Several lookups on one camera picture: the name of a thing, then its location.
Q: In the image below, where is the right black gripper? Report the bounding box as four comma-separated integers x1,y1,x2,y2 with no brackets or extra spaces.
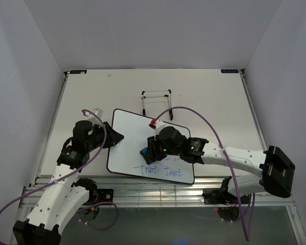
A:
145,135,181,162

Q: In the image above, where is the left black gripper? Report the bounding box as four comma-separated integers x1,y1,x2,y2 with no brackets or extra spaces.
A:
86,121,124,151

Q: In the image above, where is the blue whiteboard eraser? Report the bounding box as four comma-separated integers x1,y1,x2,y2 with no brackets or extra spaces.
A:
140,147,147,158

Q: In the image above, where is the black framed whiteboard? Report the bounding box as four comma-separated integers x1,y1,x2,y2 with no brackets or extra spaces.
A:
106,108,195,185

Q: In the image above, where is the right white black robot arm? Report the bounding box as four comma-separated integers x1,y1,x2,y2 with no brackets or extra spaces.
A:
140,126,295,203

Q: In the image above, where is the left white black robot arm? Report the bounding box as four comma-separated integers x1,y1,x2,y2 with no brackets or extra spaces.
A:
13,120,124,244

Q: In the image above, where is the left blue corner label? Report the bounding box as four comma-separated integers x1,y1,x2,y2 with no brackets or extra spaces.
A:
69,70,87,75

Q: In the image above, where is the blue corner label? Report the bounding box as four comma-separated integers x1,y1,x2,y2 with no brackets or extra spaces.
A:
69,70,87,75
220,69,239,74

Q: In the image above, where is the right blue corner label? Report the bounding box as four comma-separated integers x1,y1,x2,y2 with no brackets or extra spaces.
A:
220,69,239,74

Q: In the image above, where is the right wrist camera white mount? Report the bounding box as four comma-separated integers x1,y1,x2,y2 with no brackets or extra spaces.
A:
148,119,166,135

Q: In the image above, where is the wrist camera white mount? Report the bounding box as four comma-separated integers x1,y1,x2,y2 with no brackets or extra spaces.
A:
148,119,166,135
87,108,103,119

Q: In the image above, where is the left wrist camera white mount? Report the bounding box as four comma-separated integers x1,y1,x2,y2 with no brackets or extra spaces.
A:
87,108,103,119

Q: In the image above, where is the wire whiteboard stand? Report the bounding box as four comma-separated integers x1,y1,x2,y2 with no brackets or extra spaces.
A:
141,89,174,121

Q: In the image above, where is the aluminium rail frame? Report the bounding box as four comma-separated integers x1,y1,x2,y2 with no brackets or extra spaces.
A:
19,177,296,208

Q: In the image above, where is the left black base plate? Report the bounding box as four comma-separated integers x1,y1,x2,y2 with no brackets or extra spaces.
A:
85,189,114,205

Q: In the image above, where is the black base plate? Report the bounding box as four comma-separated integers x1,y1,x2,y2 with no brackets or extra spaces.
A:
85,189,114,205
202,177,238,205

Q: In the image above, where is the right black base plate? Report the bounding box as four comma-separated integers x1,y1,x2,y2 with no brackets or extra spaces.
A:
202,177,238,205

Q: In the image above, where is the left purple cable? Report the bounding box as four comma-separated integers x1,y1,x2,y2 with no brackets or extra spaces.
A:
0,109,119,243

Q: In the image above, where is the purple cable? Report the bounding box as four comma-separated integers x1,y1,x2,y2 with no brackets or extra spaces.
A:
152,106,256,242
0,109,119,243

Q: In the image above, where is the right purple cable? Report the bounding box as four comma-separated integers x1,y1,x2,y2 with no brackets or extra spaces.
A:
152,106,256,242

